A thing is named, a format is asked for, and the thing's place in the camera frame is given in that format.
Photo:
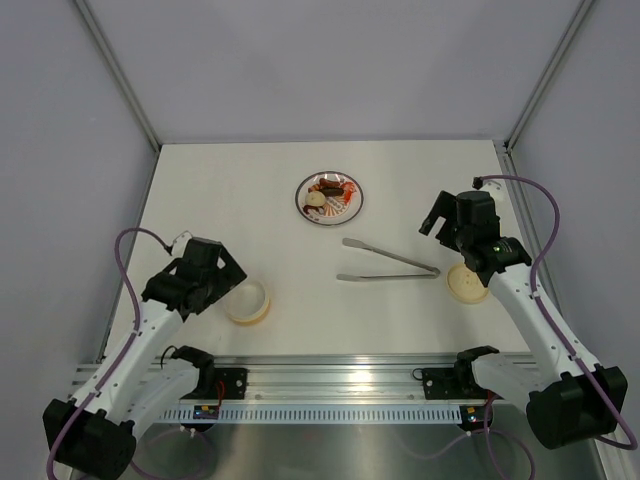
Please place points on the brown sausage piece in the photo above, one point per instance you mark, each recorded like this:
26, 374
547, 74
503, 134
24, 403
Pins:
331, 190

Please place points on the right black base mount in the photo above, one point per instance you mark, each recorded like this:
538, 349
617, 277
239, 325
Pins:
439, 383

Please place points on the red shrimp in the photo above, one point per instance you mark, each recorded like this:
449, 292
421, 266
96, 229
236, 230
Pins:
348, 189

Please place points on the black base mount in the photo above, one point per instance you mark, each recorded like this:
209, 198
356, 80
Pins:
439, 383
230, 382

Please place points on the white slotted cable duct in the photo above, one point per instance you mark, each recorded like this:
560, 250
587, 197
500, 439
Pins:
314, 414

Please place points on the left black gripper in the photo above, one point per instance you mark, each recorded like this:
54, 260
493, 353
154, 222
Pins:
229, 275

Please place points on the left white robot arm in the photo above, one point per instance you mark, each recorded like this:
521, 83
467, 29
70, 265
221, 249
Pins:
97, 430

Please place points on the round beige lunch box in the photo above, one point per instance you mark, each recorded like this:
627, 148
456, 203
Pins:
247, 304

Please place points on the round beige box lid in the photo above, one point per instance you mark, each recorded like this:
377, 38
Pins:
465, 286

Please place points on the right aluminium frame post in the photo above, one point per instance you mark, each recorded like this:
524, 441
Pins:
549, 72

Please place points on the aluminium front rail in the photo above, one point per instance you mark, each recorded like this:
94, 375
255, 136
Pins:
334, 379

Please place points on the right aluminium side rail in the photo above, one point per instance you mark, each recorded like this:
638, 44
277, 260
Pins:
522, 191

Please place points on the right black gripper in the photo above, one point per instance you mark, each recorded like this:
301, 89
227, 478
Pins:
445, 206

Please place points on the aluminium frame post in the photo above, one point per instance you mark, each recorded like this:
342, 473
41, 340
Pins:
549, 72
108, 56

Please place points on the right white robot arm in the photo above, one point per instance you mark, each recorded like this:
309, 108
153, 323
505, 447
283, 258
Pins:
572, 397

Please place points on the left aluminium frame post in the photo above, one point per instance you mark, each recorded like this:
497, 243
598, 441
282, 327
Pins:
108, 56

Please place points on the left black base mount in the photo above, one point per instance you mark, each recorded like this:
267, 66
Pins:
230, 382

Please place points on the patterned round plate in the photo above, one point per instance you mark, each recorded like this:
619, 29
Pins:
334, 212

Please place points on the white steamed bun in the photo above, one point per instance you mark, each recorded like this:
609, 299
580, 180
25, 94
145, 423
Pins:
315, 199

